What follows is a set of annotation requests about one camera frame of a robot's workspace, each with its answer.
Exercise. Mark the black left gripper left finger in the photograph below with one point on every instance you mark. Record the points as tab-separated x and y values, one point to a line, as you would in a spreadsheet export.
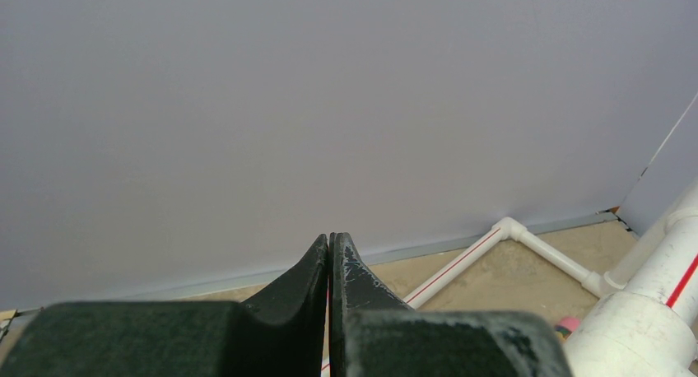
276	332

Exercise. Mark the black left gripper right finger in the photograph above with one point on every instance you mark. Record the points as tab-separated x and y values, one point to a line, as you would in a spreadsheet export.
374	333

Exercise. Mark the pink patterned spray can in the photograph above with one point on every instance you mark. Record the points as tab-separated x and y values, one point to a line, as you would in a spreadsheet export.
566	326

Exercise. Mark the white PVC pipe frame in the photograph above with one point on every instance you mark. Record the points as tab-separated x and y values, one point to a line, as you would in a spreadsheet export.
641	323

